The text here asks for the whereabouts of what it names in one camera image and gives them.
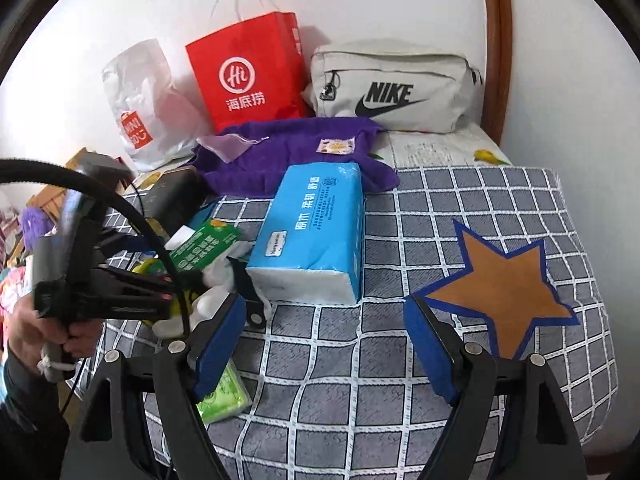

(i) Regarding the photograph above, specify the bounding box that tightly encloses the cardboard box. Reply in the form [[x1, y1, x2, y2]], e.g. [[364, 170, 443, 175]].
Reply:
[[27, 147, 136, 221]]

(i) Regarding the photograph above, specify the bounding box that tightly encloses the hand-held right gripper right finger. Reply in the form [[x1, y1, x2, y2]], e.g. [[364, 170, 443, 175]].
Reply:
[[403, 295, 589, 480]]

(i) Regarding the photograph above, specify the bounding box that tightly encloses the purple towel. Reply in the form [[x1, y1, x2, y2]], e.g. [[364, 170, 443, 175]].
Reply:
[[191, 116, 400, 197]]

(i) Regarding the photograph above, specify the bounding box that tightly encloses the green and white tissue pack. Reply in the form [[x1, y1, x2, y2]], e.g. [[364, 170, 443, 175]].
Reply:
[[166, 220, 242, 275]]

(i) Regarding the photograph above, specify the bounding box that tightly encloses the purple fluffy item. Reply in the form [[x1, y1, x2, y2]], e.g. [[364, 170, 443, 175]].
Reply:
[[20, 207, 58, 243]]

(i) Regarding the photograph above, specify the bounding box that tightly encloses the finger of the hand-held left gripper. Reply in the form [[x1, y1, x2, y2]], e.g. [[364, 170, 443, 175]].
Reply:
[[97, 227, 157, 262], [87, 265, 174, 324]]

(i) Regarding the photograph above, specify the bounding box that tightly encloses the white printed bed sheet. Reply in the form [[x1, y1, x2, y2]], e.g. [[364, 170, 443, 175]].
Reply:
[[375, 127, 512, 168]]

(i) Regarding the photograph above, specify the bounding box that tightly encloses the grey checked blanket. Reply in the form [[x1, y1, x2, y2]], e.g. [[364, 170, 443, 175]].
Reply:
[[95, 165, 619, 467]]

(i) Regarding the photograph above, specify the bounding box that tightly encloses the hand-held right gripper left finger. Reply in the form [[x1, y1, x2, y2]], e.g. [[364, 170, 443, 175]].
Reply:
[[62, 291, 248, 480]]

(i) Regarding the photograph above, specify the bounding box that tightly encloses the red paper bag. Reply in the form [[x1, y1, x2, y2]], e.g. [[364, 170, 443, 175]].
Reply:
[[185, 0, 311, 133]]

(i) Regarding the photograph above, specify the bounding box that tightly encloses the white plastic container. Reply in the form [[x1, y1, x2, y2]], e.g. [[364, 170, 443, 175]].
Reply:
[[151, 287, 228, 339]]

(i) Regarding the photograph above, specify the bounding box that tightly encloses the thick black cable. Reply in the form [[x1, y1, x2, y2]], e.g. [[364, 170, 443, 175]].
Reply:
[[0, 158, 194, 341]]

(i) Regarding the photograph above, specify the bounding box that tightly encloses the grey waist bag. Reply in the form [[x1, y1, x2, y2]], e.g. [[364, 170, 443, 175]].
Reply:
[[300, 39, 486, 134]]

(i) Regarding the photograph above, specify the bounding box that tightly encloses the light green tissue pack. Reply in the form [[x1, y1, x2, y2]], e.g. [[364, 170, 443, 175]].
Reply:
[[195, 357, 253, 423]]

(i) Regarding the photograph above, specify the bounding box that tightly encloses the pink patterned cloth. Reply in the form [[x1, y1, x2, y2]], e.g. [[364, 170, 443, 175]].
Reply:
[[0, 265, 32, 317]]

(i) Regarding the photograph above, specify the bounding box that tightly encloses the brown wooden headboard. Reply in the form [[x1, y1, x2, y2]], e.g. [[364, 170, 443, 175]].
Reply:
[[477, 0, 516, 146]]

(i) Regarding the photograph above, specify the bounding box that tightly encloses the person's left hand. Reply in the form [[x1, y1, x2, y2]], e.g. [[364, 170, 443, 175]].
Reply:
[[9, 297, 104, 376]]

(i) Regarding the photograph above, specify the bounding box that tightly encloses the person's left forearm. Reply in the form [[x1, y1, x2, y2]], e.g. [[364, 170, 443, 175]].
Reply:
[[0, 345, 72, 480]]

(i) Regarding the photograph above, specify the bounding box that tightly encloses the white plastic bag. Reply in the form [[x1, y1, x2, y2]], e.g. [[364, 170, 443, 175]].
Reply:
[[101, 39, 211, 173]]

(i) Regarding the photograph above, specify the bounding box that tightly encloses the blue tissue pack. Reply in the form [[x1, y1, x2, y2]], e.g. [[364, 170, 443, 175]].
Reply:
[[245, 162, 366, 305]]

